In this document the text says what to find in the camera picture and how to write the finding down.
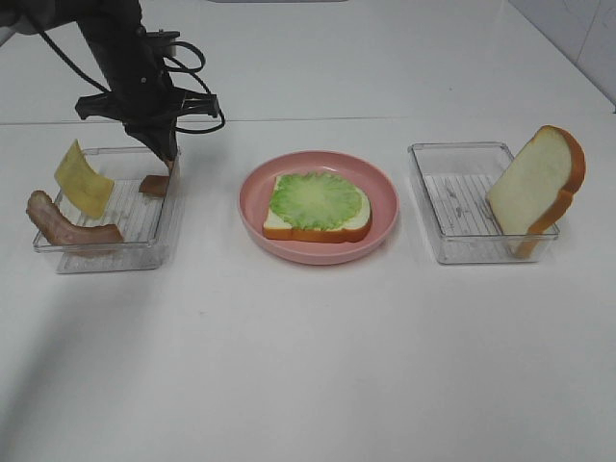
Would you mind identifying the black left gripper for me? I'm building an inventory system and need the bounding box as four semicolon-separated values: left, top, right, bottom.
75;21;218;162

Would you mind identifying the yellow cheese slice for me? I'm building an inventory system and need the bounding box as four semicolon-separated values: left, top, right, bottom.
54;140;115;218

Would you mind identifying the bacon strip front curved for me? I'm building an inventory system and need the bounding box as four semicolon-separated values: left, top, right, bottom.
26;190;124;245

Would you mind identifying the green lettuce leaf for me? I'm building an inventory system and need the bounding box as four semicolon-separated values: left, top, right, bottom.
268;171;366;232

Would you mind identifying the white bread slice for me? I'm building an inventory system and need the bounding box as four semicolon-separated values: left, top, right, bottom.
262;174;373;244

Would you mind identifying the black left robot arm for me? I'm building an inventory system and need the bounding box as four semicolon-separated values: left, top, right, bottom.
1;1;225;166

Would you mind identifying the clear plastic ingredient tray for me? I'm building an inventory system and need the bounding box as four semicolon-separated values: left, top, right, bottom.
26;142;183;274

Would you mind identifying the pink round plate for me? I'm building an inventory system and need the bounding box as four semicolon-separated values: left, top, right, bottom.
239;150;399;265

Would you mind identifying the clear plastic bread tray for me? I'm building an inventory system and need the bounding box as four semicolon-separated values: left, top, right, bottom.
408;141;559;265

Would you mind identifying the leaning bread slice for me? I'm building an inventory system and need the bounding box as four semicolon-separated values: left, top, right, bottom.
486;125;586;259

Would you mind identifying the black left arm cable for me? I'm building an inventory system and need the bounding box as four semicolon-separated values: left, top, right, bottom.
28;13;227;136

